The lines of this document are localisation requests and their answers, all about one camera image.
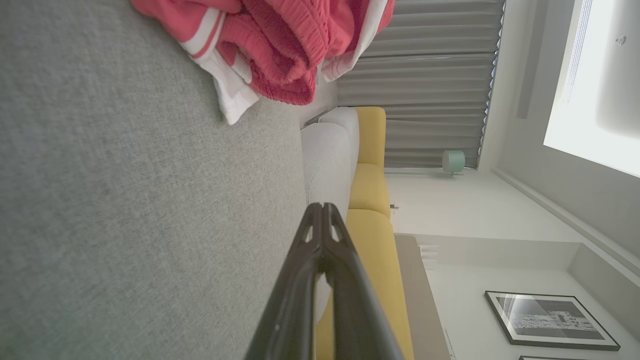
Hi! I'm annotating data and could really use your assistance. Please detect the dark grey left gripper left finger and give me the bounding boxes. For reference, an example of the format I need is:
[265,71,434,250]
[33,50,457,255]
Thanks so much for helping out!
[245,202,326,360]

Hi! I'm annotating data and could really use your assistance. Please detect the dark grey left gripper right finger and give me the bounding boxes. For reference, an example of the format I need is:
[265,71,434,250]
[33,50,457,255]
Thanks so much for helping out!
[322,202,404,360]

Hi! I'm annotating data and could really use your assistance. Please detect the red white basketball jersey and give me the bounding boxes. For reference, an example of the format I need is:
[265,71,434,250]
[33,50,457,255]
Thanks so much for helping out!
[131,0,261,126]

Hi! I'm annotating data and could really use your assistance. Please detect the red shorts white trim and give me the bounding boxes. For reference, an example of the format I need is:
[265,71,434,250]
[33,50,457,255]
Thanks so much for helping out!
[220,0,396,107]

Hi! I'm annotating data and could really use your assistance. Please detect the yellow sofa back cushion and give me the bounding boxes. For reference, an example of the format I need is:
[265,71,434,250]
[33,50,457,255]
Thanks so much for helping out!
[348,162,391,219]
[315,209,415,360]
[356,106,387,168]

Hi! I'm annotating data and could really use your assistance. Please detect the beige ledge behind sofa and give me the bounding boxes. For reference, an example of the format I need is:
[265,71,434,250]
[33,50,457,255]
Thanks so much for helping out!
[394,233,453,360]

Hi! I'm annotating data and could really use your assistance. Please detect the light grey sofa seat cushion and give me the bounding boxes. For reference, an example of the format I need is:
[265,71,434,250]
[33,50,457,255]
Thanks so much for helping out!
[300,106,361,326]

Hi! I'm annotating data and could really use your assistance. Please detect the mint green lamp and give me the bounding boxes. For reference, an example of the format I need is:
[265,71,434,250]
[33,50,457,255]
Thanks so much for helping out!
[442,150,466,177]

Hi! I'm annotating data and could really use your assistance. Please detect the black framed monochrome picture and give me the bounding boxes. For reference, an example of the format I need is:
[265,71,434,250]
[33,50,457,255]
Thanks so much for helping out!
[484,290,621,352]

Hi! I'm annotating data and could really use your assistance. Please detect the large grey fabric sofa cushion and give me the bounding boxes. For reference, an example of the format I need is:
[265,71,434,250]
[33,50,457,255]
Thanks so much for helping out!
[0,0,308,360]

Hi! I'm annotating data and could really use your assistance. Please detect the grey pleated curtain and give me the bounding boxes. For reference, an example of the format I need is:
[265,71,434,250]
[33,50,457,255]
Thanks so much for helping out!
[337,0,506,171]

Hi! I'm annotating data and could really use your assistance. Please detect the bright ceiling light panel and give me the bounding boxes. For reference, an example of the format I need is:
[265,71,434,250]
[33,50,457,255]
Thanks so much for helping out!
[543,0,640,179]

